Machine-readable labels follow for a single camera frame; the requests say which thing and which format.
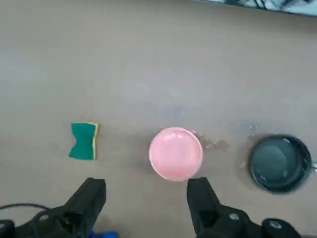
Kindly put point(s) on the pink bowl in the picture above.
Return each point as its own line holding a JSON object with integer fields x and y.
{"x": 175, "y": 153}

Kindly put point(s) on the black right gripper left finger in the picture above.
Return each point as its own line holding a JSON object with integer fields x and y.
{"x": 81, "y": 208}

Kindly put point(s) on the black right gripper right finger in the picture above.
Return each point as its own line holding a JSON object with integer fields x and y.
{"x": 210, "y": 215}

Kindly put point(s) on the blue cloth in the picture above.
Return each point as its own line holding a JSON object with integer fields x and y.
{"x": 104, "y": 234}

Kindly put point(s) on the green and yellow sponge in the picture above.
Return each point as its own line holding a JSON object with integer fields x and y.
{"x": 83, "y": 141}

